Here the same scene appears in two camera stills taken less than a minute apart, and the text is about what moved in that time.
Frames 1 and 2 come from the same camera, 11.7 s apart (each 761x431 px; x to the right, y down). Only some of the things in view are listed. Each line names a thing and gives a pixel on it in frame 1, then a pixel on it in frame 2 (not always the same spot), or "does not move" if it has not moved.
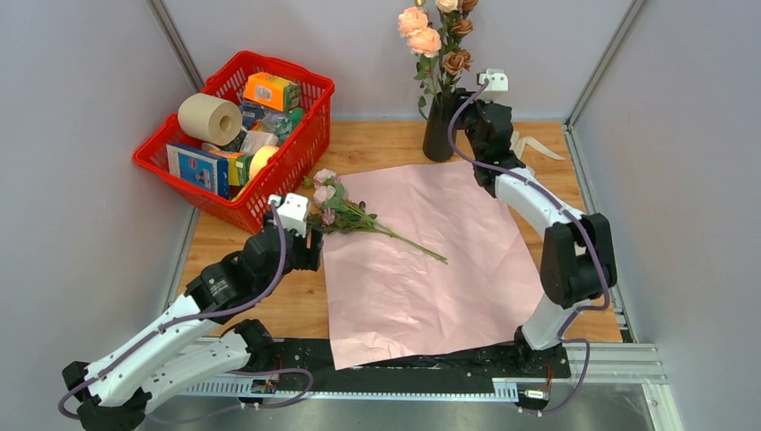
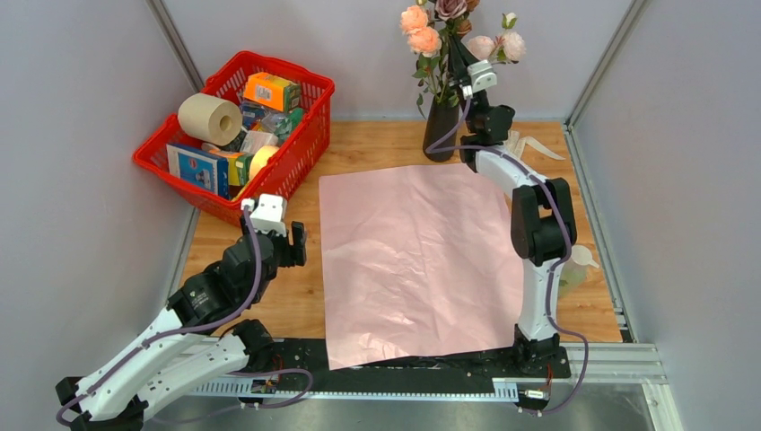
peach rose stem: x=425 y=43 does not move
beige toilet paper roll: x=210 y=118 does not move
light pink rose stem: x=448 y=13 → x=507 y=48
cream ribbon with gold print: x=518 y=145 does not move
